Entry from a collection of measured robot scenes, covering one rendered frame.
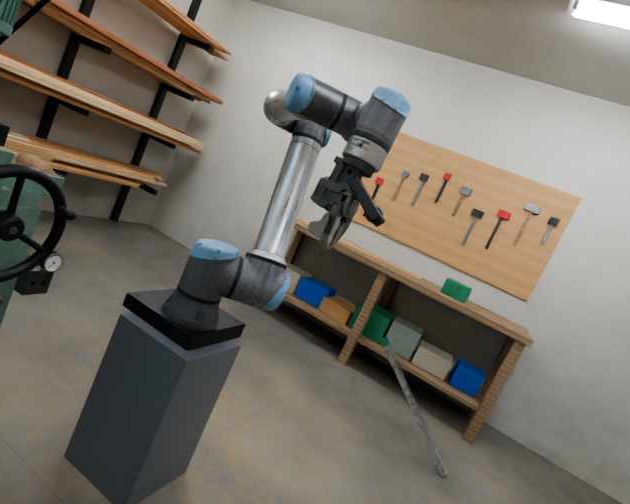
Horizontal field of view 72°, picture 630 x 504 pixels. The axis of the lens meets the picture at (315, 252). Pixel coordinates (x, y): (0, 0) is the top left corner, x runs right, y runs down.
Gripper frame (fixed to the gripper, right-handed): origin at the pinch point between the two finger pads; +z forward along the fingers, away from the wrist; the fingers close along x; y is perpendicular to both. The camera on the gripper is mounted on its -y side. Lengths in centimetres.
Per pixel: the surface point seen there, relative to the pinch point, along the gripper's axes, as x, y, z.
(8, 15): 30, 88, -15
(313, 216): -293, 160, -21
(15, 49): -90, 335, -25
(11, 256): 8, 81, 42
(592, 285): -304, -76, -68
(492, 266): -299, -6, -49
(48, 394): -39, 96, 102
